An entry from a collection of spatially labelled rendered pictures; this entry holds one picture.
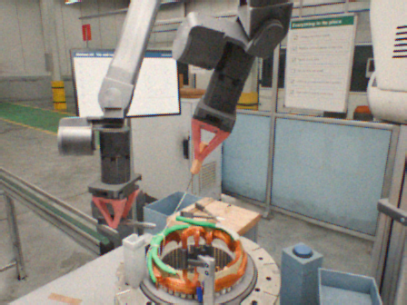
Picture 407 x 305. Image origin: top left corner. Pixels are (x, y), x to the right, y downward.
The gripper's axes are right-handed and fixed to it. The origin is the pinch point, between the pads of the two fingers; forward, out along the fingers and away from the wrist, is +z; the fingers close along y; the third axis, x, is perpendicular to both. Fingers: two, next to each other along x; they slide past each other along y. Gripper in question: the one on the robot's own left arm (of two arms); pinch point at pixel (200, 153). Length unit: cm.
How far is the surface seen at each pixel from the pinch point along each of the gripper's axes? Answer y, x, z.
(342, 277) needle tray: -3.8, 37.2, 16.5
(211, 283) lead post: 15.1, 8.0, 12.8
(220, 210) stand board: -30.6, 12.0, 26.9
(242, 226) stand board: -21.3, 17.8, 24.0
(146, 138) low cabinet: -250, -54, 103
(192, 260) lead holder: 14.4, 4.1, 10.6
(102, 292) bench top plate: -23, -14, 66
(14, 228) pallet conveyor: -117, -101, 146
